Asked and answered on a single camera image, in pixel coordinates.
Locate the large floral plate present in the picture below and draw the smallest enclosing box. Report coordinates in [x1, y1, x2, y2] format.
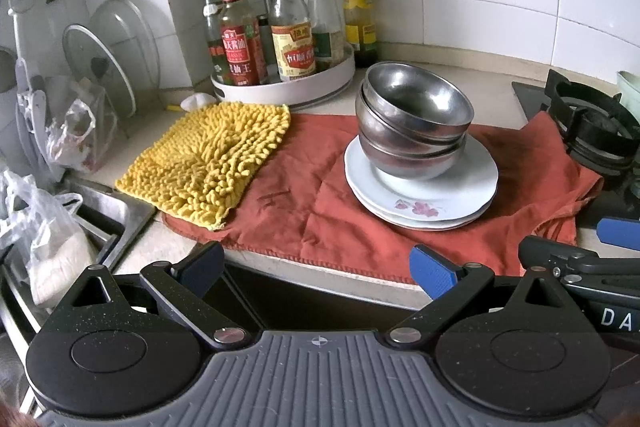
[363, 202, 490, 231]

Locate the pink flower plate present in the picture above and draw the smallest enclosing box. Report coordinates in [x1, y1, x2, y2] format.
[349, 185, 497, 229]
[344, 136, 499, 222]

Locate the steel bowl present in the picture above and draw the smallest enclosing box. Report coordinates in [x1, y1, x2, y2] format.
[362, 61, 475, 143]
[355, 91, 466, 156]
[359, 131, 468, 180]

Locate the steel bowl front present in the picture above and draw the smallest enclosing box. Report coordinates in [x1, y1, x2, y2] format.
[355, 91, 466, 156]

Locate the steel sink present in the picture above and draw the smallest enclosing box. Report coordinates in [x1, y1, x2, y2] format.
[0, 178, 158, 358]

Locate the black gas stove burner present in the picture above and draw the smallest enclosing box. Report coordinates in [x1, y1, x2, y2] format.
[512, 69, 639, 213]

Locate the yellow chenille mat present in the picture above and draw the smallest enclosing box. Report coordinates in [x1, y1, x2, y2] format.
[115, 102, 292, 231]

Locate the red cloth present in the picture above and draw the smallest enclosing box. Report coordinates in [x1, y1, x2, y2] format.
[164, 113, 603, 283]

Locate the pale green cup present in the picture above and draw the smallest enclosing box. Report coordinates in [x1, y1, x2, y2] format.
[617, 70, 640, 120]

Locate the plastic bag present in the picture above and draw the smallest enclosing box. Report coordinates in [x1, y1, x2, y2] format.
[44, 76, 118, 172]

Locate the garlic bulb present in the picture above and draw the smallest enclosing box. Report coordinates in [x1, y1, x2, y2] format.
[180, 92, 218, 113]

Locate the white rotating condiment rack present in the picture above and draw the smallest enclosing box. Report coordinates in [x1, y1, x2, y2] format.
[193, 0, 356, 113]

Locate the red label soy sauce bottle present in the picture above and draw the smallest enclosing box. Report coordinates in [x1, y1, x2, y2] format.
[220, 0, 267, 87]

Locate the yellow cap vinegar bottle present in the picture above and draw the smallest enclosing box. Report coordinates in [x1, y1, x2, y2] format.
[269, 0, 316, 82]

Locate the purple neck clear bottle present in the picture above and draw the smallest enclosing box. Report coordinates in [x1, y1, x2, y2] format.
[308, 0, 345, 70]

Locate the yellow green label bottle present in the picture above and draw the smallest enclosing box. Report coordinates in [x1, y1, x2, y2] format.
[343, 0, 378, 68]

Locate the green label dark bottle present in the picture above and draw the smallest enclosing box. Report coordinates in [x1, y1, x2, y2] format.
[203, 0, 233, 84]

